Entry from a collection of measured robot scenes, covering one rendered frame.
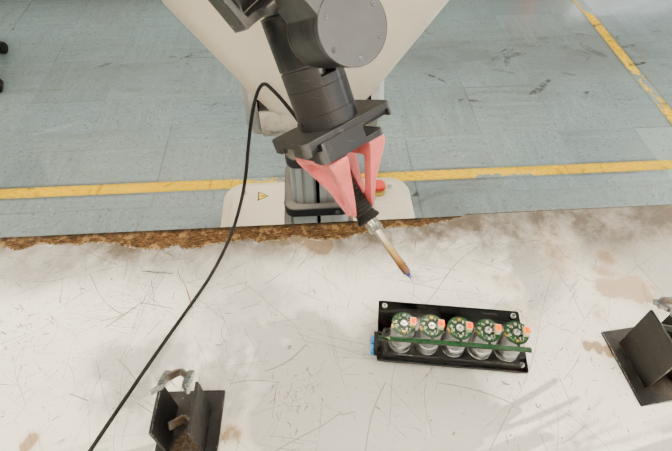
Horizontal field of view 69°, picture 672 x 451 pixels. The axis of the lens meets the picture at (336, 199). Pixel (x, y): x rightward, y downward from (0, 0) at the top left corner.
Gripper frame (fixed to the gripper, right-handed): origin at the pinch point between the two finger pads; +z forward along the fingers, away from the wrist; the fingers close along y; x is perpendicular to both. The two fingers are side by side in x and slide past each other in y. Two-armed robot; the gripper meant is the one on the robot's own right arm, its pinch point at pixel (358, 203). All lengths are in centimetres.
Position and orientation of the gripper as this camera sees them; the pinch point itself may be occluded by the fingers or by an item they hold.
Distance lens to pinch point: 50.2
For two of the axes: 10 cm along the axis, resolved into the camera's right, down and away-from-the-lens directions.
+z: 3.2, 8.7, 3.9
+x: -5.4, -1.7, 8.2
